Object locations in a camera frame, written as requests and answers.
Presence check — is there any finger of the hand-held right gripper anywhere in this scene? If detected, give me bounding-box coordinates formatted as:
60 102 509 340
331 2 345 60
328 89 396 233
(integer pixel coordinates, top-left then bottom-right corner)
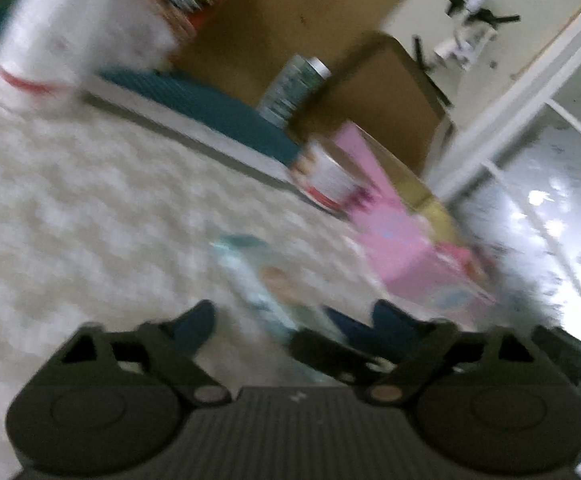
288 309 397 377

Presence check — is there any brown cardboard box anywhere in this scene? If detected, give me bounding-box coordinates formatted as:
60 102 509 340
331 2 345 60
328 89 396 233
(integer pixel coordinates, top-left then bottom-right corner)
290 32 456 181

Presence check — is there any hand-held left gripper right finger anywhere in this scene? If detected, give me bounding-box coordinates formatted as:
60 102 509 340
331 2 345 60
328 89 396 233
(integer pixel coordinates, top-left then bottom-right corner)
362 299 547 406

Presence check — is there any large cardboard board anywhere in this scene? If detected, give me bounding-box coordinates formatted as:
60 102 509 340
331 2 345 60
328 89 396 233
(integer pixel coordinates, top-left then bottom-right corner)
170 0 439 111

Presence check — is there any white plastic container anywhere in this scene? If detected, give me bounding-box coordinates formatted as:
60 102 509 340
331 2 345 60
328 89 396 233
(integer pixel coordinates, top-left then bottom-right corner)
0 0 181 113

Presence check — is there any teal quilted mat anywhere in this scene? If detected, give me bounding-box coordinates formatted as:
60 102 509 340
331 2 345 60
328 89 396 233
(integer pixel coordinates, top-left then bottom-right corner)
0 10 301 168

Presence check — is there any white and red can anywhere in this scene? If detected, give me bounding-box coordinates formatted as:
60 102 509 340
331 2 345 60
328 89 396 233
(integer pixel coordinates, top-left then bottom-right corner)
290 140 364 213

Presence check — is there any light teal soft packet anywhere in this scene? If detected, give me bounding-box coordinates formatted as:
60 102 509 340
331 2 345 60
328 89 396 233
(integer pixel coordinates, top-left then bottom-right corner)
210 234 351 356

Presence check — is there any white door frame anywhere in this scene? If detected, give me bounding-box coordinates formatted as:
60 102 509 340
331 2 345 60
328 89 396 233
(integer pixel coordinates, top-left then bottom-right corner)
428 0 581 206

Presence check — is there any white fluffy blanket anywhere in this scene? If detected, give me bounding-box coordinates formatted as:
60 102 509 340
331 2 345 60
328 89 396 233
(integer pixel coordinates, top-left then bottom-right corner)
0 50 386 480

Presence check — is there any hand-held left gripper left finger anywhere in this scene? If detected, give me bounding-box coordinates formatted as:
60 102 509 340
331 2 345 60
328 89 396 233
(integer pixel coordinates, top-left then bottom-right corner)
54 299 232 408

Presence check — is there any white robot on tripod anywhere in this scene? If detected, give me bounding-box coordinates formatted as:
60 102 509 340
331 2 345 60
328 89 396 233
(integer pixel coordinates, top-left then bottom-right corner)
413 0 521 108

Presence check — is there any green metal can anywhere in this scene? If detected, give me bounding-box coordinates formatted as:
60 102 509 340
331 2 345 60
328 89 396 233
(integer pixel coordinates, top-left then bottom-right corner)
257 55 332 128

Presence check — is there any pink cardboard box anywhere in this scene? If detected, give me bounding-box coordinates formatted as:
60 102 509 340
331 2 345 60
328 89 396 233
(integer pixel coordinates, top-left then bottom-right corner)
333 122 499 321

